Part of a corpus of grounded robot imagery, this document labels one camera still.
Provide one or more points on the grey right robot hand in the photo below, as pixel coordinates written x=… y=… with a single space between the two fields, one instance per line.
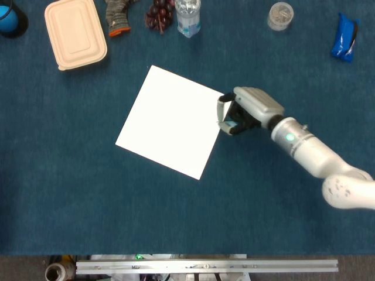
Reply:
x=257 y=104

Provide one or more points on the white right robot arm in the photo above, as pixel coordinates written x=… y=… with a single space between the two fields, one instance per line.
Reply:
x=316 y=155

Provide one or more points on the white paper sheet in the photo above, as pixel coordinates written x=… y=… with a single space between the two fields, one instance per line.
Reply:
x=170 y=123

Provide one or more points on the small clear plastic jar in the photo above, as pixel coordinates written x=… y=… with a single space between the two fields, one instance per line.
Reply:
x=280 y=16

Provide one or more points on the blue snack packet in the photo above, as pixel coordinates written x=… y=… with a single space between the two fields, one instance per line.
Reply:
x=343 y=38

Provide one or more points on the clear plastic water bottle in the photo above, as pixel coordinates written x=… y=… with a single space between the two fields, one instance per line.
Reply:
x=188 y=19

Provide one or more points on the teal felt table mat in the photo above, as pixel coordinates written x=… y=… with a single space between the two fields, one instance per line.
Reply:
x=187 y=210

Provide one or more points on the dark red grape bunch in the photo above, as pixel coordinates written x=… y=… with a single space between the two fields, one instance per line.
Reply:
x=159 y=16

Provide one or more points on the grey knit work glove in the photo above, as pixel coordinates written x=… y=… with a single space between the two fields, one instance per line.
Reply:
x=117 y=17

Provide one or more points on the beige lidded food container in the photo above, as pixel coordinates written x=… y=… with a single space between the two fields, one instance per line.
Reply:
x=74 y=33

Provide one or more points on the blue textured ball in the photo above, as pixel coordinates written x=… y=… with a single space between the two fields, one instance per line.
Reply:
x=6 y=19

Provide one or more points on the silver aluminium rail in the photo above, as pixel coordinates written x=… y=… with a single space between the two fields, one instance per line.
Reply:
x=205 y=265

